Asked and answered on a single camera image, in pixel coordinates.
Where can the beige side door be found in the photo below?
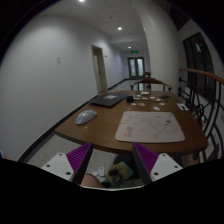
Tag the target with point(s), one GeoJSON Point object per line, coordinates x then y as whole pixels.
{"type": "Point", "coordinates": [99, 69]}

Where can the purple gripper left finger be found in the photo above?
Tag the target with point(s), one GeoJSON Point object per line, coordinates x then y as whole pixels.
{"type": "Point", "coordinates": [71, 166]}

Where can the black iron railing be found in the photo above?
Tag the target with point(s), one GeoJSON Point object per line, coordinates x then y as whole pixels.
{"type": "Point", "coordinates": [206, 103]}

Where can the yellow green shoe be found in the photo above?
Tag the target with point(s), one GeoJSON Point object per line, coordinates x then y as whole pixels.
{"type": "Point", "coordinates": [118, 173]}

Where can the double glass exit door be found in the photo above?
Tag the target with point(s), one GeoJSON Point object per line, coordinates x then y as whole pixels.
{"type": "Point", "coordinates": [136, 67]}

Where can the small black box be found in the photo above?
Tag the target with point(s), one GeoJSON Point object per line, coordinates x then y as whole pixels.
{"type": "Point", "coordinates": [129, 99]}

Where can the white card on table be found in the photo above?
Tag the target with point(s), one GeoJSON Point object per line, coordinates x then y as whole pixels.
{"type": "Point", "coordinates": [182, 107]}

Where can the dark closed laptop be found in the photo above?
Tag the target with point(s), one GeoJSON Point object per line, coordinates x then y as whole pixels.
{"type": "Point", "coordinates": [109, 100]}

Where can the green exit sign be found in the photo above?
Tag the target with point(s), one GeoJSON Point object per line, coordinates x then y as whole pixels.
{"type": "Point", "coordinates": [134, 52]}

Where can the white computer mouse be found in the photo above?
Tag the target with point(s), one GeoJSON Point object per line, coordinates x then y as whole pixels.
{"type": "Point", "coordinates": [85, 116]}

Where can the wooden chair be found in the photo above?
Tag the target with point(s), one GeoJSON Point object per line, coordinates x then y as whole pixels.
{"type": "Point", "coordinates": [149, 81]}

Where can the wooden stair handrail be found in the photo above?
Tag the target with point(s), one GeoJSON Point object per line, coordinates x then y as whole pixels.
{"type": "Point", "coordinates": [204, 73]}

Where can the dark arched window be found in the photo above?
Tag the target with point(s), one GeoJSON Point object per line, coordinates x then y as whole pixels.
{"type": "Point", "coordinates": [198, 57]}

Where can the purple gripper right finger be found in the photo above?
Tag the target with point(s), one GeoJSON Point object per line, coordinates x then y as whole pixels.
{"type": "Point", "coordinates": [152, 166]}

